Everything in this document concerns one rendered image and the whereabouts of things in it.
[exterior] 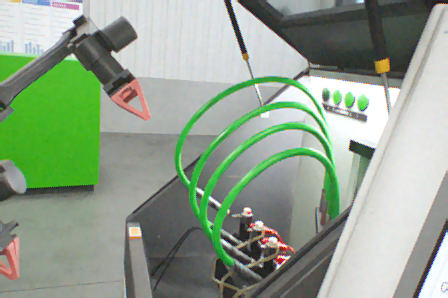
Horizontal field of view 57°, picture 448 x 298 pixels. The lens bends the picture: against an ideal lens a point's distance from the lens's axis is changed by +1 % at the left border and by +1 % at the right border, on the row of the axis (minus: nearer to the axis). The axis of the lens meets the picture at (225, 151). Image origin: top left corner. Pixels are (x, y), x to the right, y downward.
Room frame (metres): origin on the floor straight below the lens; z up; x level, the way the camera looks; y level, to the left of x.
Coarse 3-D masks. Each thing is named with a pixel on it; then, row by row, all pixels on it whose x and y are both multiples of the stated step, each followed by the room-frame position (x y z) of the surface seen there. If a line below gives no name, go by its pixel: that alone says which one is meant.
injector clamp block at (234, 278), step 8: (216, 264) 0.94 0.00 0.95; (224, 264) 0.88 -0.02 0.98; (216, 272) 0.93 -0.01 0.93; (224, 272) 0.87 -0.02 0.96; (224, 280) 0.86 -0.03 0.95; (232, 280) 0.81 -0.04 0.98; (240, 280) 0.81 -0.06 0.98; (224, 288) 0.86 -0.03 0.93; (240, 288) 0.78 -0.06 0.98; (224, 296) 0.85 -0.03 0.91; (232, 296) 0.80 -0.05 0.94; (240, 296) 0.76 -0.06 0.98
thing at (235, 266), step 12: (276, 156) 0.66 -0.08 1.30; (288, 156) 0.67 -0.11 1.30; (312, 156) 0.68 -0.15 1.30; (324, 156) 0.69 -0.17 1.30; (252, 168) 0.66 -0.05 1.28; (264, 168) 0.65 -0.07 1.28; (240, 180) 0.65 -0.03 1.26; (336, 180) 0.69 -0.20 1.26; (336, 192) 0.69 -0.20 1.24; (228, 204) 0.64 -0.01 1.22; (336, 204) 0.70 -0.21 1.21; (216, 216) 0.64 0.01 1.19; (336, 216) 0.70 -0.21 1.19; (216, 228) 0.63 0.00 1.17; (216, 240) 0.63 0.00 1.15; (216, 252) 0.64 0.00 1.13; (228, 264) 0.64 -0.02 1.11; (240, 264) 0.65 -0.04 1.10; (252, 276) 0.65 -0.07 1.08
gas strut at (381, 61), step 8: (368, 0) 0.60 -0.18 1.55; (376, 0) 0.60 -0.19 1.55; (368, 8) 0.60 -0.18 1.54; (376, 8) 0.60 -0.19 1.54; (368, 16) 0.61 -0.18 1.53; (376, 16) 0.60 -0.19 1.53; (368, 24) 0.61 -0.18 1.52; (376, 24) 0.61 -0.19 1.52; (376, 32) 0.61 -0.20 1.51; (376, 40) 0.61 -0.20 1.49; (376, 48) 0.61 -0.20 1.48; (384, 48) 0.61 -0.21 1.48; (376, 56) 0.62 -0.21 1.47; (384, 56) 0.61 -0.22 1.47; (376, 64) 0.62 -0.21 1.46; (384, 64) 0.61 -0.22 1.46; (384, 72) 0.62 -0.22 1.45; (384, 80) 0.63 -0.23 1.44; (384, 88) 0.63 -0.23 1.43
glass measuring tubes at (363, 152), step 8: (352, 144) 0.96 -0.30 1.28; (360, 144) 0.93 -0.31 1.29; (368, 144) 0.92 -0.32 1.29; (376, 144) 0.93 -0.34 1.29; (352, 152) 0.96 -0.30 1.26; (360, 152) 0.93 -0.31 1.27; (368, 152) 0.90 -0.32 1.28; (352, 160) 0.96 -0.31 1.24; (360, 160) 0.96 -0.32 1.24; (368, 160) 0.92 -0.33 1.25; (352, 168) 0.96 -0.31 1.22; (360, 168) 0.93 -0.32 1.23; (352, 176) 0.95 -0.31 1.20; (360, 176) 0.92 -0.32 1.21; (352, 184) 0.95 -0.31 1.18; (360, 184) 0.92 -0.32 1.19; (352, 192) 0.95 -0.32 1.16; (352, 200) 0.95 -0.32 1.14; (344, 208) 0.96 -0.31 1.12
